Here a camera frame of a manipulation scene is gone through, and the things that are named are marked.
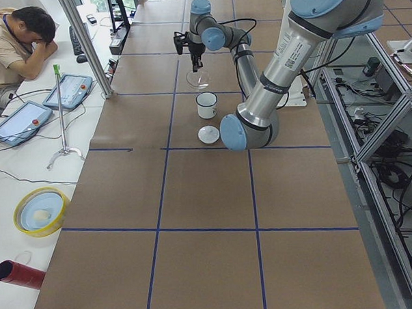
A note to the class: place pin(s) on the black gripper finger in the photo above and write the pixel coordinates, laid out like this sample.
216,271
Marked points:
199,62
194,63

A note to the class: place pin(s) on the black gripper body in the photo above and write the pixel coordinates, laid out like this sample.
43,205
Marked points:
195,49

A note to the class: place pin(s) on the clear plastic funnel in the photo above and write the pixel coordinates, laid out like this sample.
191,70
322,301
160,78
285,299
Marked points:
198,80

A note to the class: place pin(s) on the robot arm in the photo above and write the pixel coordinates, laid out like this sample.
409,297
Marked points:
310,22

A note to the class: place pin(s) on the white enamel mug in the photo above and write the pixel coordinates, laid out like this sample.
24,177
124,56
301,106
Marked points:
206,105

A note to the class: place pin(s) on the white mug lid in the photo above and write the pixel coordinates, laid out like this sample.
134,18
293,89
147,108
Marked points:
208,134

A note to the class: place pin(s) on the black computer mouse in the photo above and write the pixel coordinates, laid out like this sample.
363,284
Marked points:
81,59

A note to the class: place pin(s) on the black keyboard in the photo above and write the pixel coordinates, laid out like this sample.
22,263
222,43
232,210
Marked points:
75,42

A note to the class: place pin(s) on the far teach pendant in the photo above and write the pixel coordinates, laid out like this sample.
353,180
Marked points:
73,90

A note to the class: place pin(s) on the teach pendant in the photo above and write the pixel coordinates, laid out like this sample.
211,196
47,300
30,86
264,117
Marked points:
24,123
73,90

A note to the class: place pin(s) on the reacher grabber tool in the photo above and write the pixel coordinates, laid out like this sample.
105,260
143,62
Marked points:
65,149

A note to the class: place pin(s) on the seated man beige shirt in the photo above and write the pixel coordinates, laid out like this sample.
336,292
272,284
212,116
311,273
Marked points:
26,42

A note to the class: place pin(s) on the near teach pendant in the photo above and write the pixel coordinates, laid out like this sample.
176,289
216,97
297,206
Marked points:
24,123

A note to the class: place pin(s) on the blue plate in roll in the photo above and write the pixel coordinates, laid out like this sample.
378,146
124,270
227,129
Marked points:
40,210

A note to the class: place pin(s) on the yellow tape roll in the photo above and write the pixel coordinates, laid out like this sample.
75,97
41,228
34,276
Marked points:
49,229

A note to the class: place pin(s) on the red cylinder tube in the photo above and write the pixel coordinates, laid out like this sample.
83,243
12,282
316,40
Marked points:
12,272

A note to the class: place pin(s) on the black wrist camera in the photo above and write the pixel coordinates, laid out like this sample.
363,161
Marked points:
180,40

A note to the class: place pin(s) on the aluminium frame post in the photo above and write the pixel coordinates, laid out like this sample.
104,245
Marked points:
72,14

